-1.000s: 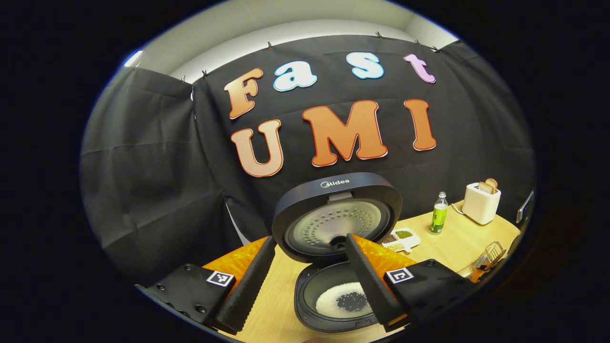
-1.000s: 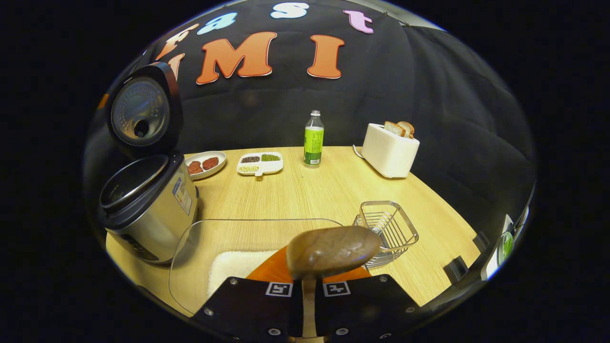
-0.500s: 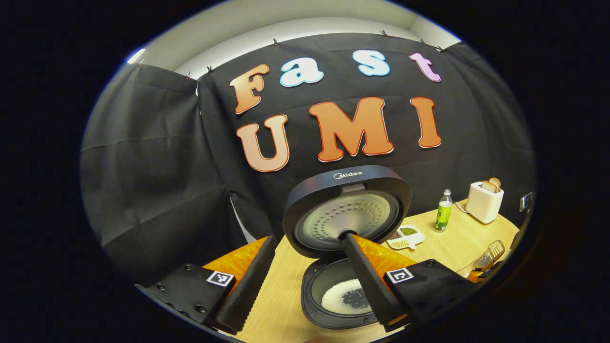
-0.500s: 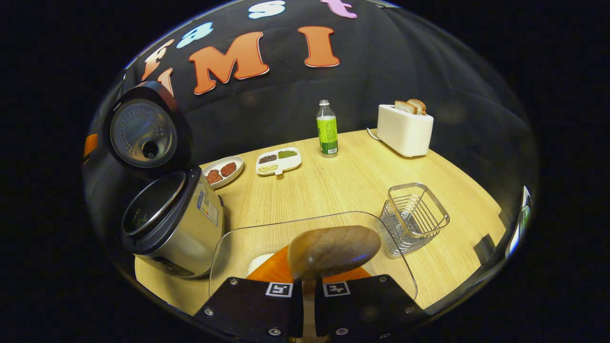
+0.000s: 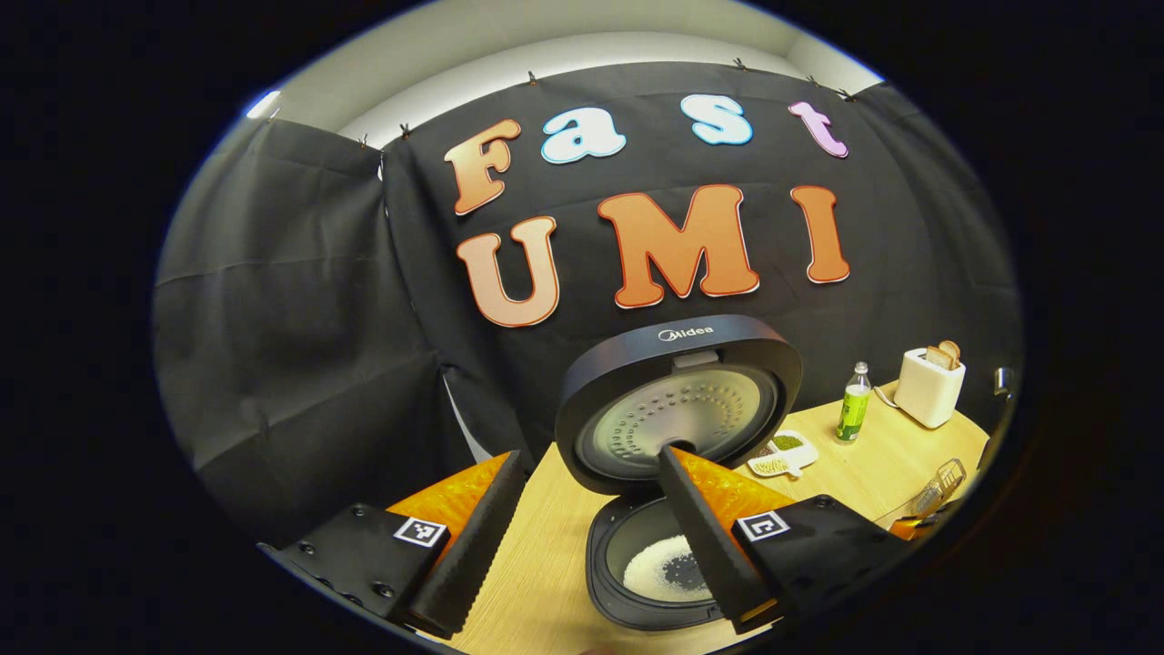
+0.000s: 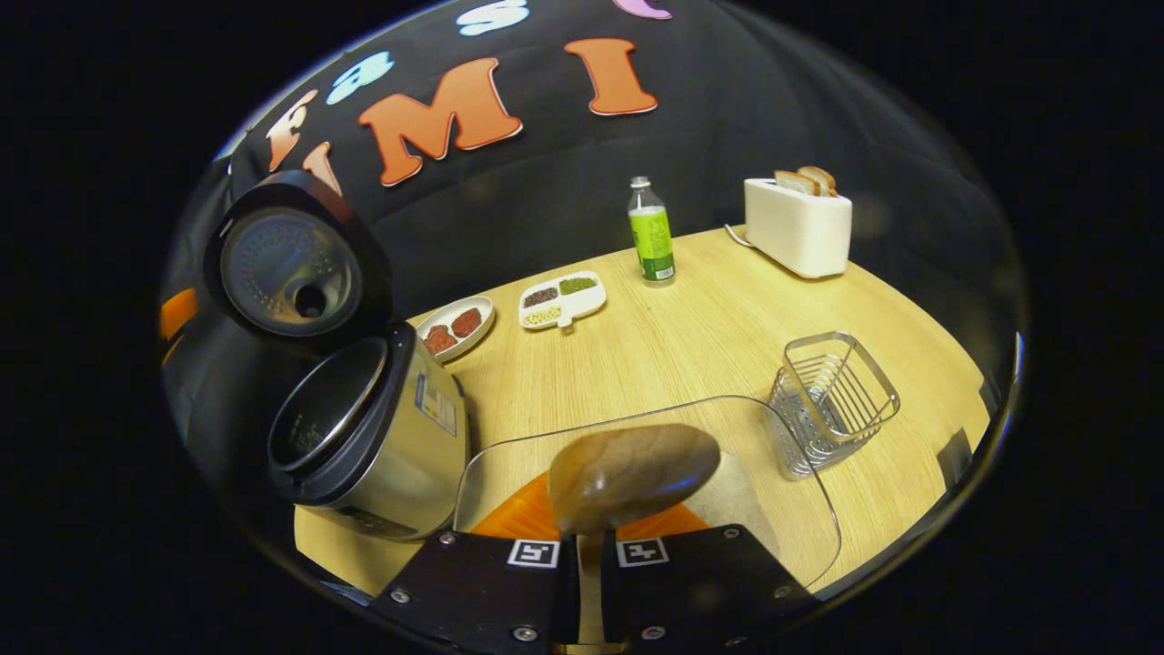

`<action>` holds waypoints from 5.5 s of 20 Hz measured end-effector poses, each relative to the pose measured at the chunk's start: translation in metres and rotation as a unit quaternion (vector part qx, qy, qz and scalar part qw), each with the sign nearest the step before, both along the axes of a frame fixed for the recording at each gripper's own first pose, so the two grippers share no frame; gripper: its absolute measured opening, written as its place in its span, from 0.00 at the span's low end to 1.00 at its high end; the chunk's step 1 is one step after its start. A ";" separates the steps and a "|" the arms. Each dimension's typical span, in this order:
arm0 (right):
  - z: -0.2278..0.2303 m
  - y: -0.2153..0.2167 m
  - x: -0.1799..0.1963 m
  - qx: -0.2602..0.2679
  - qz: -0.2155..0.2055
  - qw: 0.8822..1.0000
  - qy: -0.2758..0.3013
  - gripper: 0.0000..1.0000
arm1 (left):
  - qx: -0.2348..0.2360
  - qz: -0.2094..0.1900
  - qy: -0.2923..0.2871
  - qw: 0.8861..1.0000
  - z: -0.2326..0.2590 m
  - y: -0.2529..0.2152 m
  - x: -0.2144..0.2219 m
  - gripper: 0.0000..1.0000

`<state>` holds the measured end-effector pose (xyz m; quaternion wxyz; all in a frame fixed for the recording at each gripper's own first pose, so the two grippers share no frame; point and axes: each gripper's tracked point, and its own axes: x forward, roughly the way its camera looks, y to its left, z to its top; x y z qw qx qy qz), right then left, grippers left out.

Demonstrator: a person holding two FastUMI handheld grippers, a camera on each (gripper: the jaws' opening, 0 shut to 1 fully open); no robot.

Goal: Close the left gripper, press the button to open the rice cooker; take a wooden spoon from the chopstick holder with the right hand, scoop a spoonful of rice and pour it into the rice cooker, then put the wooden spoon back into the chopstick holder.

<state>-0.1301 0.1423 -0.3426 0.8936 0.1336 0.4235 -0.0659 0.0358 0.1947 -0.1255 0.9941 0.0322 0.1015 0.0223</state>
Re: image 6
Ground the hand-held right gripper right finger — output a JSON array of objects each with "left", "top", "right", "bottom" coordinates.
[{"left": 598, "top": 500, "right": 821, "bottom": 651}]

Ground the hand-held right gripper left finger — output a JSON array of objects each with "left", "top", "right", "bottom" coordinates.
[{"left": 366, "top": 469, "right": 583, "bottom": 655}]

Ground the brown wooden spoon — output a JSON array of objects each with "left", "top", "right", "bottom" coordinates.
[{"left": 546, "top": 422, "right": 723, "bottom": 649}]

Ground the black silver rice cooker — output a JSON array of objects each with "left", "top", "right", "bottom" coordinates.
[{"left": 202, "top": 170, "right": 471, "bottom": 542}]

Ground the metal wire chopstick holder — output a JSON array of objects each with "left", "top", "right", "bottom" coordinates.
[{"left": 767, "top": 330, "right": 902, "bottom": 481}]

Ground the clear plastic rice container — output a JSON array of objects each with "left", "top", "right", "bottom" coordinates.
[{"left": 452, "top": 394, "right": 843, "bottom": 594}]

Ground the white round plate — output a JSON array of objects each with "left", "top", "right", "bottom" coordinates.
[{"left": 416, "top": 296, "right": 497, "bottom": 362}]

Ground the white divided bean dish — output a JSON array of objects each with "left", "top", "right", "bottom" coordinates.
[{"left": 518, "top": 270, "right": 607, "bottom": 330}]

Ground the green label plastic bottle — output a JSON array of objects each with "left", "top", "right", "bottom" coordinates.
[{"left": 627, "top": 176, "right": 677, "bottom": 288}]

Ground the white toaster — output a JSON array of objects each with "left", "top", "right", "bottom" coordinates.
[{"left": 743, "top": 176, "right": 854, "bottom": 280}]

